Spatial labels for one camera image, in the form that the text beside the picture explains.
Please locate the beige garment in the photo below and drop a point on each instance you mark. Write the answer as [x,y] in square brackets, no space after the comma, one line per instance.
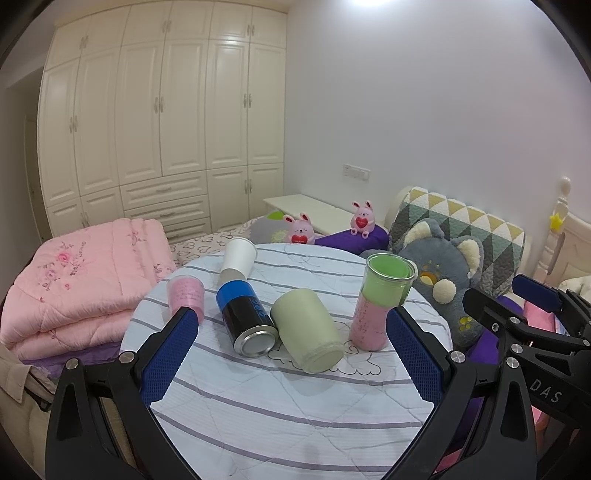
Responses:
[18,392]

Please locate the pink bunny toy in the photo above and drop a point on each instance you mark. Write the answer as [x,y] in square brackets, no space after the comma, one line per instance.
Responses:
[362,221]
[300,228]

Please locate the purple pillow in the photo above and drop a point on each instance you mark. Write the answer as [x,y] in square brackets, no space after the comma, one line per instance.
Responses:
[341,240]

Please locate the blue and black can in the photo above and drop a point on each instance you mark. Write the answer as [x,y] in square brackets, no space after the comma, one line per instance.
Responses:
[240,309]

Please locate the folded pink quilt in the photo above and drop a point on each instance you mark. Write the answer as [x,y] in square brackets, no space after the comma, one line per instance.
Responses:
[69,286]

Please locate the grey and green pillow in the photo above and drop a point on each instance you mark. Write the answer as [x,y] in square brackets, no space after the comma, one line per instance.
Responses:
[265,228]

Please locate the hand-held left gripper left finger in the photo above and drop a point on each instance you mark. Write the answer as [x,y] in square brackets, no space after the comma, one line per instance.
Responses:
[168,355]

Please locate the heart print bedsheet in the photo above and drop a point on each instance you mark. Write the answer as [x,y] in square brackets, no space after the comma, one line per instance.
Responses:
[198,247]

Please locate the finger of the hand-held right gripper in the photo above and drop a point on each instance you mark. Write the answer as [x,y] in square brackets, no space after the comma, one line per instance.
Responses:
[485,307]
[535,293]

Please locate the triangle patterned cushion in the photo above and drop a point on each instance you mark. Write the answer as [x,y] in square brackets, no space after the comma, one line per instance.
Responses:
[485,230]

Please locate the round striped cloth table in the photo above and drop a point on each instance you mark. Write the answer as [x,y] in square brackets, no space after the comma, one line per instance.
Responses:
[277,415]

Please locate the yellow star wand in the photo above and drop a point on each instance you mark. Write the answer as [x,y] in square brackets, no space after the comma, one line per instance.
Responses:
[557,221]

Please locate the purple sheet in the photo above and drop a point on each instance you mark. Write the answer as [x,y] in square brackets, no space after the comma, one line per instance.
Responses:
[83,357]

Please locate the cream bed headboard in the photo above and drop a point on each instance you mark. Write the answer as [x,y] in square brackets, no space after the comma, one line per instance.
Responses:
[577,240]

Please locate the grey koala plush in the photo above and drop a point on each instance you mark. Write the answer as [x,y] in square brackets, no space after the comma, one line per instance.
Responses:
[443,267]

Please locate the cream wardrobe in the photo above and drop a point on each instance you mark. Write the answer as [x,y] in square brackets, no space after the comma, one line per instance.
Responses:
[161,115]

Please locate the white paper cup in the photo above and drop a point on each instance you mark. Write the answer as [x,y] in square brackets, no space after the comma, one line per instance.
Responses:
[238,258]

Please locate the small pink cup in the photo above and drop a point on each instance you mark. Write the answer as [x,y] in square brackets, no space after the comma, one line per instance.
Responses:
[184,293]

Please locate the clear green cup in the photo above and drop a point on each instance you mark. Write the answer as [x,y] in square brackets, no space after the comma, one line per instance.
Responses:
[388,281]

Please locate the white wall switch panel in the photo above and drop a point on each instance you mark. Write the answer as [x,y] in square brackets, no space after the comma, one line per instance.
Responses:
[356,171]

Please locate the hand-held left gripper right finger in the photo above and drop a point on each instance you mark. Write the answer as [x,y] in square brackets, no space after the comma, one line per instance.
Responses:
[415,360]

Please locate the tall pink cup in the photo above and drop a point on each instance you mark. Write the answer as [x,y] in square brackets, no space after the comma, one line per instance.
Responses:
[369,323]

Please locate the white bedside cabinet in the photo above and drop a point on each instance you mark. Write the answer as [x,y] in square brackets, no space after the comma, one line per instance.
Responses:
[304,205]

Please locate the pale green cup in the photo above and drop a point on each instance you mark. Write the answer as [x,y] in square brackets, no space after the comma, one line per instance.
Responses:
[300,323]

